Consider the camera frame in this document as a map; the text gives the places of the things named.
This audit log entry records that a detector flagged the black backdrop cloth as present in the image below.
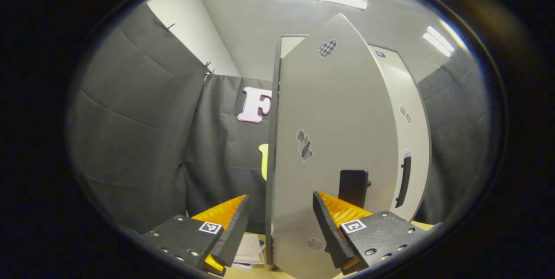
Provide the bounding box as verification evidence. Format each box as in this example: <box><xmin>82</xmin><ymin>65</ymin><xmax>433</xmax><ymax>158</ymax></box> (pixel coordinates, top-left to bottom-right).
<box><xmin>67</xmin><ymin>3</ymin><xmax>493</xmax><ymax>234</ymax></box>

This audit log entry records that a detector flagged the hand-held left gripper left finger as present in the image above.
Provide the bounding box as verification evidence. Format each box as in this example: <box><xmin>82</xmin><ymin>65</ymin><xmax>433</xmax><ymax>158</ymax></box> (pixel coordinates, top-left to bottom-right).
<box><xmin>141</xmin><ymin>194</ymin><xmax>252</xmax><ymax>276</ymax></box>

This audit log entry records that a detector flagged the white book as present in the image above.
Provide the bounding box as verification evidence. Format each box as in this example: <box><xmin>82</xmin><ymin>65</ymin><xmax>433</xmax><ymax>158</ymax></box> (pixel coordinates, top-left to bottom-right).
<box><xmin>231</xmin><ymin>240</ymin><xmax>266</xmax><ymax>272</ymax></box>

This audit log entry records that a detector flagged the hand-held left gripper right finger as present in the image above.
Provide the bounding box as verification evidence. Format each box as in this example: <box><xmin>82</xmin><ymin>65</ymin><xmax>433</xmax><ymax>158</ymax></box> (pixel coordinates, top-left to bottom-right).
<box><xmin>312</xmin><ymin>191</ymin><xmax>428</xmax><ymax>275</ymax></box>

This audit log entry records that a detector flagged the small ceiling light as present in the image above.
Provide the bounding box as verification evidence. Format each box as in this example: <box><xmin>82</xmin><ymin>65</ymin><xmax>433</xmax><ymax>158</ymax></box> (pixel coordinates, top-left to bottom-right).
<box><xmin>423</xmin><ymin>26</ymin><xmax>455</xmax><ymax>57</ymax></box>

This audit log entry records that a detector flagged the grey cabinet door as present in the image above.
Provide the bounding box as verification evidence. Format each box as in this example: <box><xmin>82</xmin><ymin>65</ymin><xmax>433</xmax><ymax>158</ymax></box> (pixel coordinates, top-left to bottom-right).
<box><xmin>265</xmin><ymin>13</ymin><xmax>399</xmax><ymax>279</ymax></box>
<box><xmin>369</xmin><ymin>46</ymin><xmax>431</xmax><ymax>222</ymax></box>

